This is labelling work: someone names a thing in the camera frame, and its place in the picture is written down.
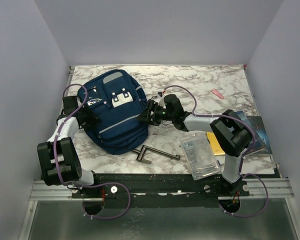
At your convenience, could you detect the navy blue student backpack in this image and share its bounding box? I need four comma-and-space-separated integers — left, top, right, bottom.
77, 69, 149, 155

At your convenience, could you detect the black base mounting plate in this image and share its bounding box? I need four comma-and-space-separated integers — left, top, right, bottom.
67, 173, 282, 208

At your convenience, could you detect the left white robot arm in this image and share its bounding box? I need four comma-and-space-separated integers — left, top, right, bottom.
37, 96, 101, 198

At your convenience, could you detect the aluminium rail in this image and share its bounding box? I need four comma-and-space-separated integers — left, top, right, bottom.
30, 178, 295, 202

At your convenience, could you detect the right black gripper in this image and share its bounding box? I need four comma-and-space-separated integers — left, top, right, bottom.
135, 100, 175, 127

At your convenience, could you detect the clear plastic pencil case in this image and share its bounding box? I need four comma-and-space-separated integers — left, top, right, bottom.
180, 133, 221, 181

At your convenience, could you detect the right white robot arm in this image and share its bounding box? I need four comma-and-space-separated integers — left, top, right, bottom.
137, 94, 256, 196

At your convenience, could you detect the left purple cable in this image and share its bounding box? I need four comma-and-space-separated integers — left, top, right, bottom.
52, 83, 132, 221

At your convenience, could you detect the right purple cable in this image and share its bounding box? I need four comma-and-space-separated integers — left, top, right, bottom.
161, 85, 270, 218

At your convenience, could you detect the pink eraser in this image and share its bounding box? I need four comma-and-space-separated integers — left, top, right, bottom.
211, 88, 224, 100

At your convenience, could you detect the black starry book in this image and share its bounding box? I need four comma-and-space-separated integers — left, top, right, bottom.
247, 116, 273, 155

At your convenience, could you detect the purple cable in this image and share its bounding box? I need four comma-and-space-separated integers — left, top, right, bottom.
52, 83, 132, 221
161, 85, 270, 218

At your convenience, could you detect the dark blue book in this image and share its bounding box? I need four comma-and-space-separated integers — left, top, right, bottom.
236, 110, 266, 156

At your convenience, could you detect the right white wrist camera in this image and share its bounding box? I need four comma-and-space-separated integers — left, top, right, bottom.
157, 92, 165, 108

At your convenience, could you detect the yellow notebook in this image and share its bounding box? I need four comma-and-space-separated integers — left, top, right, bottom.
206, 132, 225, 156

